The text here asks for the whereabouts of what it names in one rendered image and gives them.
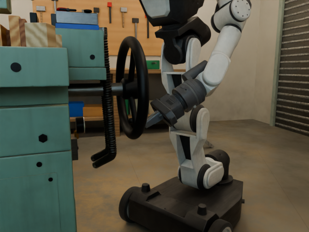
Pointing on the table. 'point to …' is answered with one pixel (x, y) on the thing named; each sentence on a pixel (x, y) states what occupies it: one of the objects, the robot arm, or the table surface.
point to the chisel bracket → (5, 7)
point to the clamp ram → (33, 17)
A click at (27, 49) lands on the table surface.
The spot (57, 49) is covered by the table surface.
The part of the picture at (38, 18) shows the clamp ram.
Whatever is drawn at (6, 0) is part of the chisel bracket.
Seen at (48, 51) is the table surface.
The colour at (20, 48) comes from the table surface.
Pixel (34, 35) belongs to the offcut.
